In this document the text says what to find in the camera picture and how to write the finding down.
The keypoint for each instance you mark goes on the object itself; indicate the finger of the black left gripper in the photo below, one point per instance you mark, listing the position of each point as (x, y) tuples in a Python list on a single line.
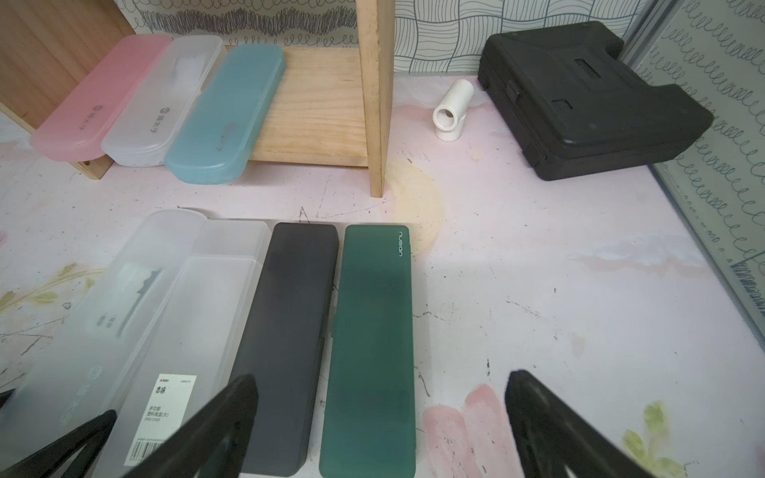
[(85, 442)]

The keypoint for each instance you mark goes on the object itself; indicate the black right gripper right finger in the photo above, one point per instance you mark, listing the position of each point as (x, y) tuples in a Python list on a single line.
[(553, 441)]

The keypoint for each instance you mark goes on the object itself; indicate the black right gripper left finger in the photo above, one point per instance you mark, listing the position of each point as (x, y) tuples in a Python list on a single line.
[(212, 443)]

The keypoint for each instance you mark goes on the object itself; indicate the clear rounded pencil case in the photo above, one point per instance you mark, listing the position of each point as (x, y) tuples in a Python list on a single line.
[(87, 368)]

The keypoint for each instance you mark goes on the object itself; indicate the clear labelled pencil case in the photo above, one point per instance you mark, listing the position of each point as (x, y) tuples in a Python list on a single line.
[(192, 349)]

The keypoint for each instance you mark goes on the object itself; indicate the black pencil case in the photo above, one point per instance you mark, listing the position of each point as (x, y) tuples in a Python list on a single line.
[(283, 341)]

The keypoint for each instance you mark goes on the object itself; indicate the dark green pencil case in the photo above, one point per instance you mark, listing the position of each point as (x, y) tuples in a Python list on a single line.
[(369, 425)]

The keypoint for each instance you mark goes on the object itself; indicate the teal pencil case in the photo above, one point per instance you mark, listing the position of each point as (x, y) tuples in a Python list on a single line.
[(219, 135)]

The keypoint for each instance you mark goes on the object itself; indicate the small clear pencil case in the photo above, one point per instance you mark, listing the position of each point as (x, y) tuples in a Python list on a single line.
[(151, 121)]

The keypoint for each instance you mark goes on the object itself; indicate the pink pencil case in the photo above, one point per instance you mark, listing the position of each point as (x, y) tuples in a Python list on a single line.
[(74, 132)]

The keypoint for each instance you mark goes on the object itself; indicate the wooden shelf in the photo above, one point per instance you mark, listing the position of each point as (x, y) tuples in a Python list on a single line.
[(333, 105)]

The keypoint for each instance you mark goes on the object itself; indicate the black tool case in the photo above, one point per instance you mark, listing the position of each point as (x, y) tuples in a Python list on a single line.
[(576, 109)]

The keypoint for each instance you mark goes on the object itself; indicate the white pipe fitting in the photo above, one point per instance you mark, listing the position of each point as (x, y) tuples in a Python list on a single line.
[(449, 116)]

